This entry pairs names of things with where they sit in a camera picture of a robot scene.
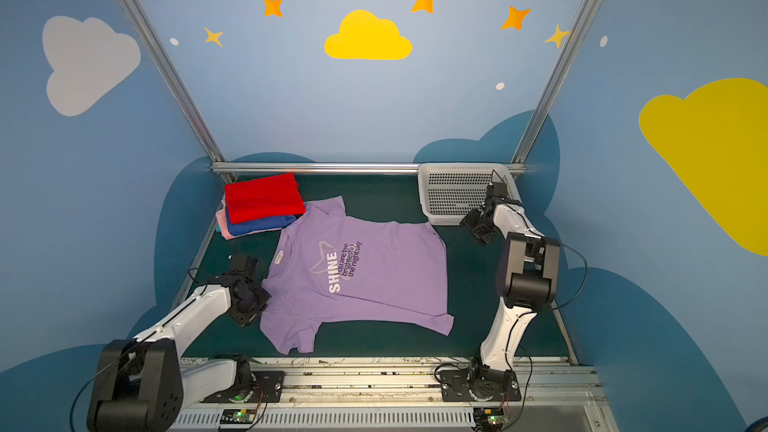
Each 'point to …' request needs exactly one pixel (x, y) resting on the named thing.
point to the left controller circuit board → (237, 416)
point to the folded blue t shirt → (264, 224)
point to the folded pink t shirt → (221, 217)
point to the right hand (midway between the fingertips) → (469, 226)
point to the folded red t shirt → (271, 197)
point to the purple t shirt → (328, 266)
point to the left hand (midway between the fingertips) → (270, 304)
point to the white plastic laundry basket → (449, 191)
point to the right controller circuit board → (488, 418)
